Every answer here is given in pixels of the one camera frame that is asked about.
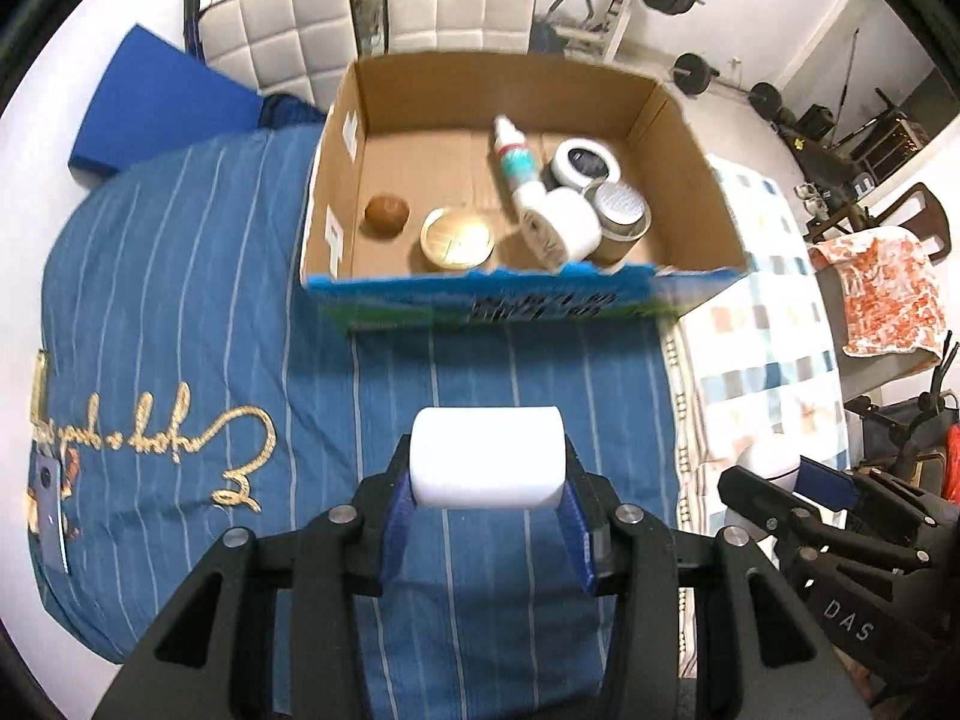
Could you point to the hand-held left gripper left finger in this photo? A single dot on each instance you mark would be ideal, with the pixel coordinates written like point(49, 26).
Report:
point(401, 532)

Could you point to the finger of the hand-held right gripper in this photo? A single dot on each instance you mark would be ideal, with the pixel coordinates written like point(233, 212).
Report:
point(757, 501)
point(825, 481)

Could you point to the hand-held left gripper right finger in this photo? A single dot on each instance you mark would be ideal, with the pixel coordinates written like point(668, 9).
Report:
point(577, 540)

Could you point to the white earbud case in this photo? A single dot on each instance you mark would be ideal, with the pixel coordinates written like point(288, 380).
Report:
point(772, 461)

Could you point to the white cylindrical cap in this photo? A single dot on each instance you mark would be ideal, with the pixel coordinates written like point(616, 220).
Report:
point(487, 457)

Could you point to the shallow round metal tin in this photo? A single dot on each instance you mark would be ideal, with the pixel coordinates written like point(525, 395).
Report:
point(456, 240)

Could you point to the white roll of tape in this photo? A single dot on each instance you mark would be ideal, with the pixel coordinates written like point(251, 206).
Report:
point(566, 229)

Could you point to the brown ball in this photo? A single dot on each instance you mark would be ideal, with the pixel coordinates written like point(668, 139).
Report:
point(386, 214)

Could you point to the metal tin perforated lid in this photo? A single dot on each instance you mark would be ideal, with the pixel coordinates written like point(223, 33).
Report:
point(621, 206)

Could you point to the cardboard box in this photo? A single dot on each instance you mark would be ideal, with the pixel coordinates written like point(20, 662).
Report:
point(420, 165)

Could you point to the white jar black lid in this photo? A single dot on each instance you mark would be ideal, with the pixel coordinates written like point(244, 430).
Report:
point(585, 163)

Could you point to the white spray bottle teal label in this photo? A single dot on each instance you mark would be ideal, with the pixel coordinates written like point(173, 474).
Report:
point(516, 165)

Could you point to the grey chair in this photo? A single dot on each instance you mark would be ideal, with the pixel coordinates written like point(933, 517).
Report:
point(862, 379)

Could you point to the red plastic bag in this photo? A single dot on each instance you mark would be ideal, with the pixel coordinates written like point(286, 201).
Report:
point(952, 465)

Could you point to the plaid blanket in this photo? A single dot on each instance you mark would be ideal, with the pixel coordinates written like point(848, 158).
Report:
point(757, 360)

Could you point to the orange patterned towel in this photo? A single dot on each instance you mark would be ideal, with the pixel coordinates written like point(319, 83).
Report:
point(885, 292)

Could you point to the brown wooden chair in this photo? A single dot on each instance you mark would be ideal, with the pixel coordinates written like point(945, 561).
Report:
point(926, 217)

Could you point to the white shoes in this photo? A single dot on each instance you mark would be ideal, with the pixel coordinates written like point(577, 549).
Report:
point(810, 199)

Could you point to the blue striped blanket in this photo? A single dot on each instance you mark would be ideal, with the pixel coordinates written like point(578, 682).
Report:
point(187, 315)

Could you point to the black yellow exercise equipment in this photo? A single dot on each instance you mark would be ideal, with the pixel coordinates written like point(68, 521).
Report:
point(821, 157)

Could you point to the blue fabric tag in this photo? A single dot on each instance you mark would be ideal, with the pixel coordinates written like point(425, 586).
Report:
point(46, 514)

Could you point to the short barbell black plates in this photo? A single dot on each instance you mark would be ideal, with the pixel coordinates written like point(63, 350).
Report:
point(691, 73)

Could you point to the dark blue cloth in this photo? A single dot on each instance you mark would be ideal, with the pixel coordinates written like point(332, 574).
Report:
point(292, 111)

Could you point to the blue foam mat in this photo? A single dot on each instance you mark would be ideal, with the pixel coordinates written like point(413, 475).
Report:
point(165, 112)

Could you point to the white barbell rack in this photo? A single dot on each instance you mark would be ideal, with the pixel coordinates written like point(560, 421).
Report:
point(622, 15)

